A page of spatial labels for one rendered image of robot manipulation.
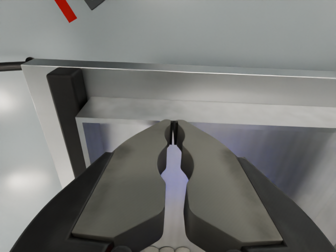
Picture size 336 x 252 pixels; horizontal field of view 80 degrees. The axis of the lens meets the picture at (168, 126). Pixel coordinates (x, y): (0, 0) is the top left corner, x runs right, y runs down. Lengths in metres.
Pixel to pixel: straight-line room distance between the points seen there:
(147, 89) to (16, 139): 1.45
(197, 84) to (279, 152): 0.11
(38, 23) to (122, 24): 0.38
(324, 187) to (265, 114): 0.14
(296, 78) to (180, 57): 0.90
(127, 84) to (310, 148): 0.18
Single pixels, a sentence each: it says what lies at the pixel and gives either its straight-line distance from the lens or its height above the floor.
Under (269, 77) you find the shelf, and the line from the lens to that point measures 0.18.
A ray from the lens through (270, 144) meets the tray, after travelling 0.22.
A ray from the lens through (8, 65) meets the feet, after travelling 1.22.
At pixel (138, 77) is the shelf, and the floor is 0.88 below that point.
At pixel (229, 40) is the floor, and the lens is 1.09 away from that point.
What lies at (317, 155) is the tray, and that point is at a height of 0.88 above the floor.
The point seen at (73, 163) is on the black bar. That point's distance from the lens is 0.20.
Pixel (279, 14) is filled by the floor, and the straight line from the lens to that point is 1.15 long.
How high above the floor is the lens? 1.03
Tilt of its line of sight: 58 degrees down
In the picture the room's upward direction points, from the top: 180 degrees clockwise
